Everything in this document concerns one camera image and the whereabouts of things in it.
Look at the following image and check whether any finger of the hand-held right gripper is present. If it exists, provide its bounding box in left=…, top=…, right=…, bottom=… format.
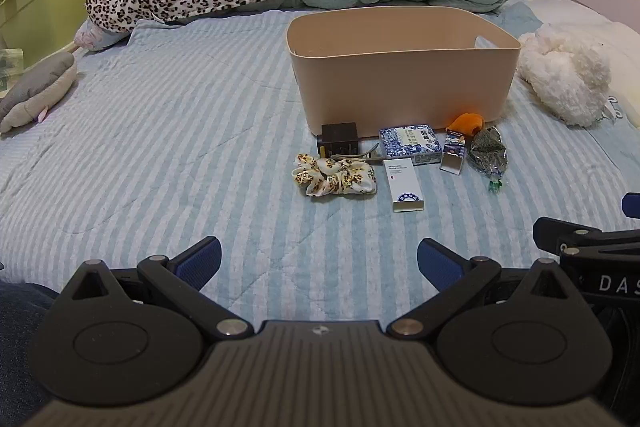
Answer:
left=621, top=192, right=640, bottom=221
left=532, top=216, right=640, bottom=257

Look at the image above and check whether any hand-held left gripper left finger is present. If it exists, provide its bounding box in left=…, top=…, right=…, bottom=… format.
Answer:
left=60, top=236, right=253, bottom=341

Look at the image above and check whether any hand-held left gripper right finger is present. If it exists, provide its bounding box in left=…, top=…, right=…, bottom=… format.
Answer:
left=386, top=238, right=586, bottom=341

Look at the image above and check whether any slim white carton box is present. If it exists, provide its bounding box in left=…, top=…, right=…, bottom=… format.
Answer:
left=382, top=158, right=426, bottom=214

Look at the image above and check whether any clear bag of dried herbs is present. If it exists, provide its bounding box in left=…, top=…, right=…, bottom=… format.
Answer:
left=467, top=125, right=510, bottom=193

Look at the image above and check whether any small silver blue packet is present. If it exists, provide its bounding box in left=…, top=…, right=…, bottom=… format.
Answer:
left=439, top=130, right=469, bottom=176

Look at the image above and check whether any blue and white patterned box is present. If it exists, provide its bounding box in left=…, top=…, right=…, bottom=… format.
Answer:
left=378, top=123, right=446, bottom=166

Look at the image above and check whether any metal hair clip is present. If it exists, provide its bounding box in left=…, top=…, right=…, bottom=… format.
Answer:
left=330, top=143, right=384, bottom=164

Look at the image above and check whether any leopard print scrunchie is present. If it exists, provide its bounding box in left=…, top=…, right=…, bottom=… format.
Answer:
left=291, top=152, right=377, bottom=199

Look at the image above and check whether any small orange object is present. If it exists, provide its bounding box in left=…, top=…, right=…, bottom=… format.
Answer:
left=445, top=111, right=485, bottom=139

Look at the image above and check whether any small black box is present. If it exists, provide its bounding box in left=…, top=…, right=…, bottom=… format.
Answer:
left=319, top=122, right=361, bottom=159

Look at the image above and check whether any beige plastic storage bin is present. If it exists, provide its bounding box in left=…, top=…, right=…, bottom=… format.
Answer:
left=286, top=6, right=522, bottom=136

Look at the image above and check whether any white fluffy plush toy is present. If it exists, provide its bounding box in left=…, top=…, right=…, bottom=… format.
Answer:
left=516, top=24, right=614, bottom=128

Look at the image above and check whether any person's leg in jeans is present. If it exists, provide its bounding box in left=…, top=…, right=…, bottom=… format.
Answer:
left=0, top=281, right=62, bottom=427

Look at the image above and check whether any grey plush toy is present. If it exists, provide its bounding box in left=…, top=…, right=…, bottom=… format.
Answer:
left=0, top=52, right=79, bottom=134

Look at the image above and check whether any pink patterned cloth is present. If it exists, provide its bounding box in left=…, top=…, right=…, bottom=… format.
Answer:
left=73, top=19, right=132, bottom=53

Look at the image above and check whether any translucent plastic box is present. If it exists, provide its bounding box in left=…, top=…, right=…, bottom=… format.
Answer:
left=0, top=48, right=25, bottom=94

